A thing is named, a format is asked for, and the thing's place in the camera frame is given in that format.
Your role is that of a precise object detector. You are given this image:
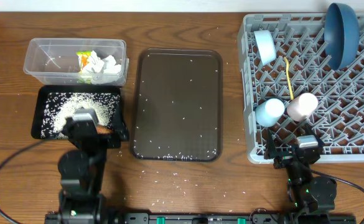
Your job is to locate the pink cup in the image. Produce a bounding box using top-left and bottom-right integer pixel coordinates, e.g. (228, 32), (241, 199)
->
(287, 93), (319, 122)

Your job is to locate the grey dishwasher rack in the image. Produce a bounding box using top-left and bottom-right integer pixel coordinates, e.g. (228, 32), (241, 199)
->
(237, 13), (364, 164)

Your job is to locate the blue cup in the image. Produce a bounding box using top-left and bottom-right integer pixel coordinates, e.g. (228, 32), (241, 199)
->
(255, 98), (285, 128)

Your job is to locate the light blue bowl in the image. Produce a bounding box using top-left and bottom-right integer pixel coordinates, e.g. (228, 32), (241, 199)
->
(254, 30), (276, 65)

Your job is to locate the white rice pile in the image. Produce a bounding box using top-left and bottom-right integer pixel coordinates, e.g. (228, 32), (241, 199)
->
(38, 93), (120, 139)

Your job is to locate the orange carrot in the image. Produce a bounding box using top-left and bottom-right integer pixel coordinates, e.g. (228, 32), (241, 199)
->
(96, 125), (113, 134)

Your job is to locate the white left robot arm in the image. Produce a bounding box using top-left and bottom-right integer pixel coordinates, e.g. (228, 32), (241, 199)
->
(44, 108), (129, 224)

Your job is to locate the black rail with green clips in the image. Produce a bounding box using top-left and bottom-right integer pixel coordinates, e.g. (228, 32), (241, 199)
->
(44, 208), (357, 224)

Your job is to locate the clear plastic waste bin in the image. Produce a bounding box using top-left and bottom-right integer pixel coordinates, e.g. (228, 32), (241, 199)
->
(24, 38), (129, 86)

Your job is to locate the yellow plastic spoon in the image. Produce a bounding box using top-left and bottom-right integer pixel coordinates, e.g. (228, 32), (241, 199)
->
(283, 57), (294, 101)

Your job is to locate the white paper tissue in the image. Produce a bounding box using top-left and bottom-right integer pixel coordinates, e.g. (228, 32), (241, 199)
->
(78, 50), (123, 85)

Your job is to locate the black waste tray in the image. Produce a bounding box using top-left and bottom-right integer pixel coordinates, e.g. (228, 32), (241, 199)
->
(31, 85), (128, 141)

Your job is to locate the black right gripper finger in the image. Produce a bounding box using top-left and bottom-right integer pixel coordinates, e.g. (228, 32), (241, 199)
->
(304, 123), (317, 138)
(266, 129), (276, 152)

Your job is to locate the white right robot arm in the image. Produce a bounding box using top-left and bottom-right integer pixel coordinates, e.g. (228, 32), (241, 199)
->
(264, 124), (364, 223)

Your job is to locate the dark blue plate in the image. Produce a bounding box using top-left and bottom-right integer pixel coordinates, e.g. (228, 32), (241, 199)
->
(324, 3), (360, 70)

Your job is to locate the yellow green snack wrapper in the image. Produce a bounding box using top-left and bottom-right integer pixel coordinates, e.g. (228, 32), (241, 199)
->
(76, 51), (91, 82)

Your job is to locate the dark brown serving tray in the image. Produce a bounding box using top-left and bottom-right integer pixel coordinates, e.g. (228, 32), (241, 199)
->
(130, 49), (223, 162)

